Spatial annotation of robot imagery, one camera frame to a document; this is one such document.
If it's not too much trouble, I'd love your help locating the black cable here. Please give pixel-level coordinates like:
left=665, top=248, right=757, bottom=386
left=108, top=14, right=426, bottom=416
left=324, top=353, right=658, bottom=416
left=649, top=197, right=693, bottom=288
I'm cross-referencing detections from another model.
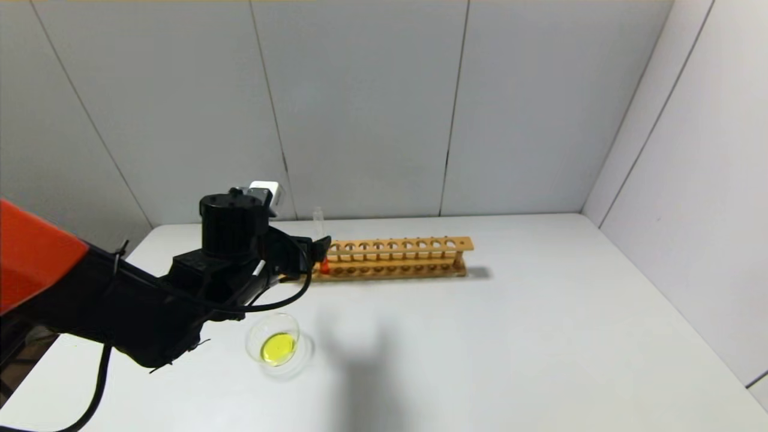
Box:
left=36, top=227, right=315, bottom=432

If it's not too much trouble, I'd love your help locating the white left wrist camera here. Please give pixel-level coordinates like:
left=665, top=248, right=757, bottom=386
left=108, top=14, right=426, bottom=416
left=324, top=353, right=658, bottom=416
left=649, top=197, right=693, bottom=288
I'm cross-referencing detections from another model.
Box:
left=240, top=181, right=283, bottom=211

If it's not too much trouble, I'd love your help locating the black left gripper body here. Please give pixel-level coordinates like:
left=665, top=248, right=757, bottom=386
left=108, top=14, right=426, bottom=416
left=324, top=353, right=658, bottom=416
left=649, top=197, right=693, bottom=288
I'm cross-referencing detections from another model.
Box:
left=268, top=236, right=313, bottom=278

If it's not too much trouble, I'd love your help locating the clear glass beaker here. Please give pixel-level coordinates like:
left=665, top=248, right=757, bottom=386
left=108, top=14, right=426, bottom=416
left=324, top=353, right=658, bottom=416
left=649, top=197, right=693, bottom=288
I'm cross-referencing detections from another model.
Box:
left=245, top=311, right=313, bottom=379

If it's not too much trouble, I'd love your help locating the wooden test tube rack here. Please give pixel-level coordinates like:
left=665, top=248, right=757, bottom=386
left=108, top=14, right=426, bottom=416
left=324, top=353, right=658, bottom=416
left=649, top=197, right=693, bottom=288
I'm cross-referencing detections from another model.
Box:
left=279, top=236, right=475, bottom=283

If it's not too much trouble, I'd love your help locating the red pigment test tube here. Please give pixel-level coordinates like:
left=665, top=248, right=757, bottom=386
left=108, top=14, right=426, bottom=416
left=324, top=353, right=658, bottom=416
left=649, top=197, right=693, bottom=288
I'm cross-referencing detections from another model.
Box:
left=313, top=206, right=331, bottom=276

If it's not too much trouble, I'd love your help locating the dark background furniture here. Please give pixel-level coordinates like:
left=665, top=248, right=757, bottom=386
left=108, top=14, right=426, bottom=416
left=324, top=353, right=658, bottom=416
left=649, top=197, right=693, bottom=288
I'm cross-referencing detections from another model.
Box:
left=0, top=312, right=61, bottom=386

